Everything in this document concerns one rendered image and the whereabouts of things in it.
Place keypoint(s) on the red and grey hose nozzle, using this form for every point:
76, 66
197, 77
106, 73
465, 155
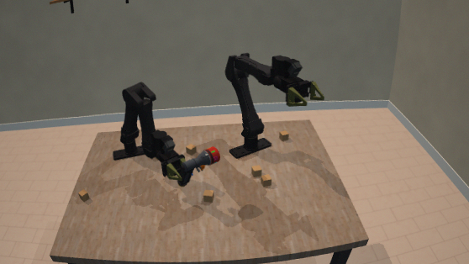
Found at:
207, 157

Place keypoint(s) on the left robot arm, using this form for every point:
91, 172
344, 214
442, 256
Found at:
286, 69

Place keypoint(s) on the small tan block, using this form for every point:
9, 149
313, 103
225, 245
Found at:
208, 196
284, 135
256, 171
191, 149
83, 195
266, 180

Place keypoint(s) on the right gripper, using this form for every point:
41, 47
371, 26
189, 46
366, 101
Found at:
172, 166

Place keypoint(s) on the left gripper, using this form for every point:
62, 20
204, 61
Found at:
294, 93

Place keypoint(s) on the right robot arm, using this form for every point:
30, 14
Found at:
133, 98

